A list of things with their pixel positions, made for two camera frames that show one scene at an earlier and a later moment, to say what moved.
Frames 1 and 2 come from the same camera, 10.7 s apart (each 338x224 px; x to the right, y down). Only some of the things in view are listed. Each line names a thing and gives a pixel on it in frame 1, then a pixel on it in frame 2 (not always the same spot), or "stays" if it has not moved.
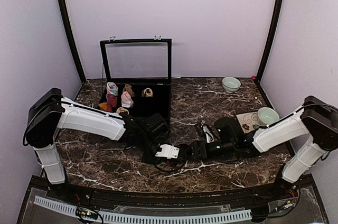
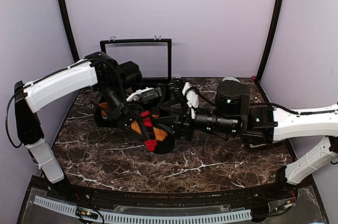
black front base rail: [76, 190] stays
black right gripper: [197, 151] to [177, 120]
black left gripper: [156, 162] to [127, 112]
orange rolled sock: [103, 106] stays
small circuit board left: [86, 213] stays
